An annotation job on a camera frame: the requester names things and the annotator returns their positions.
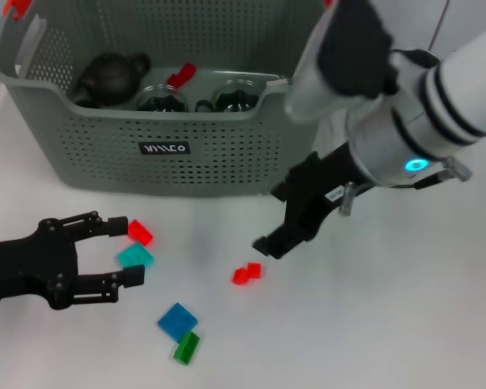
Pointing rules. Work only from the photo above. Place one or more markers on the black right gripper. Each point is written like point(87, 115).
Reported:
point(316, 186)

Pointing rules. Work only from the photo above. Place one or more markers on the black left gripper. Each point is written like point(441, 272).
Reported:
point(28, 267)

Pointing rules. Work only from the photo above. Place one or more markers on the red stepped toy brick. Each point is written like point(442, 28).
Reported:
point(247, 274)

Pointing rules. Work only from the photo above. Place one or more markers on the glass teacup black holder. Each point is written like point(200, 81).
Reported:
point(235, 97)
point(162, 99)

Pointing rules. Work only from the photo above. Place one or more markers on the dark red toy brick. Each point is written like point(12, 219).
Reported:
point(182, 75)

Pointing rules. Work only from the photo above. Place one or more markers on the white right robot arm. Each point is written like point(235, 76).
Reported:
point(449, 101)

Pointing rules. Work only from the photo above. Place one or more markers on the grey perforated storage bin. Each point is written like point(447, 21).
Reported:
point(105, 170)

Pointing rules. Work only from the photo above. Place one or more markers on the teal toy brick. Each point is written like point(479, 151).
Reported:
point(135, 255)

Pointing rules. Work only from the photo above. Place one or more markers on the bright red toy brick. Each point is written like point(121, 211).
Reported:
point(141, 233)

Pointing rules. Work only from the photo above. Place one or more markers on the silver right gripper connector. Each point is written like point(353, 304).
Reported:
point(347, 198)

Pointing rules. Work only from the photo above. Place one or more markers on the blue toy brick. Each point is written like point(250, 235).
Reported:
point(178, 320)

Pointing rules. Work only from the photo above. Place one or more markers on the green toy brick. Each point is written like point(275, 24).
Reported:
point(187, 347)

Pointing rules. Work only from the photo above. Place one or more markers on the dark clay teapot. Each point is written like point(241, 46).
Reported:
point(109, 77)

